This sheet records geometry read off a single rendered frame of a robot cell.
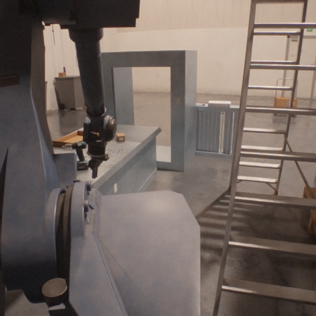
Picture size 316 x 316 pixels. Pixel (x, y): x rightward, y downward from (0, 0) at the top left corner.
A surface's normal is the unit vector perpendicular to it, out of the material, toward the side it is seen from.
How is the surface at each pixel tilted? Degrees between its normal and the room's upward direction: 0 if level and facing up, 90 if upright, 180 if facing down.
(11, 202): 45
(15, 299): 0
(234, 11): 90
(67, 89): 95
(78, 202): 21
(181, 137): 90
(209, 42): 90
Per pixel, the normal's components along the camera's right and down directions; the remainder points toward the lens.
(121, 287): -0.43, -0.47
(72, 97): -0.39, 0.40
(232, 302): -0.02, -0.94
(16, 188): 0.11, -0.43
